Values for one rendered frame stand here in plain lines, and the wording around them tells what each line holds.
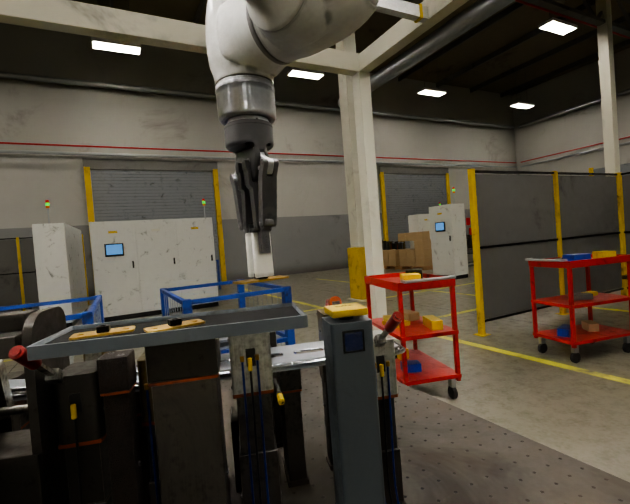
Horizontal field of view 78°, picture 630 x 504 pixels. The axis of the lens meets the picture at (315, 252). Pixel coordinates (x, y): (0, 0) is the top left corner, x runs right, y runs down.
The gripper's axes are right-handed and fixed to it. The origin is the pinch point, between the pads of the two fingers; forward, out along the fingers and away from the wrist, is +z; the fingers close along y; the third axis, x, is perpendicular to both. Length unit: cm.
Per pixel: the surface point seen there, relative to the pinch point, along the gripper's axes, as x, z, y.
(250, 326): 4.4, 10.0, -4.3
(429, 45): -955, -556, 709
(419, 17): -273, -201, 187
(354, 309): -12.5, 10.1, -7.0
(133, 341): 18.8, 10.1, 1.6
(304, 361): -18.6, 25.8, 20.0
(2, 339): 34.6, 10.3, 24.3
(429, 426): -61, 56, 23
